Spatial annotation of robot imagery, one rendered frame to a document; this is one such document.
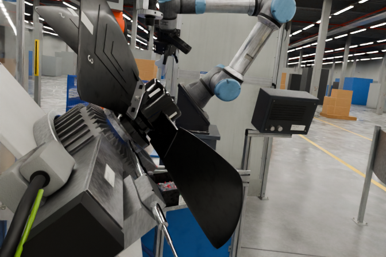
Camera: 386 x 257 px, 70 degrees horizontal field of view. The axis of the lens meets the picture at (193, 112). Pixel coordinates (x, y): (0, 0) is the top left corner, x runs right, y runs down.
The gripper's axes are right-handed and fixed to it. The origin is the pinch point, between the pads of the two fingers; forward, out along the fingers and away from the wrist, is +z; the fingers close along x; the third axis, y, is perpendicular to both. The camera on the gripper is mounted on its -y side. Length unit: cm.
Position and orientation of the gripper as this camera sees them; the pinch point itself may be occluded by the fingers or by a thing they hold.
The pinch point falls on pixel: (171, 70)
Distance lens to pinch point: 131.9
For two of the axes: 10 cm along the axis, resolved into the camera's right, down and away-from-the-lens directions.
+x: -4.0, 5.2, -7.6
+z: -0.6, 8.1, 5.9
